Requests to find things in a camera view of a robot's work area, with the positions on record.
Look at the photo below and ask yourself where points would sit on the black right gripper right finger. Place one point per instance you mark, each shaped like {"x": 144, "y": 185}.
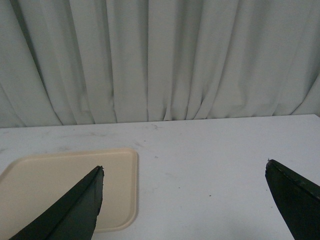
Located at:
{"x": 297, "y": 199}

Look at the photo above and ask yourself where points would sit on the pale grey curtain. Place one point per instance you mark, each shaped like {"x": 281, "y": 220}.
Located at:
{"x": 76, "y": 62}

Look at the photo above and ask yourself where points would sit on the beige square plastic plate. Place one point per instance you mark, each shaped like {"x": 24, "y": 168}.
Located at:
{"x": 31, "y": 184}

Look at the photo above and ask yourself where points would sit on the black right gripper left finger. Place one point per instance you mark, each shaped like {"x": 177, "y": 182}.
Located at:
{"x": 71, "y": 217}

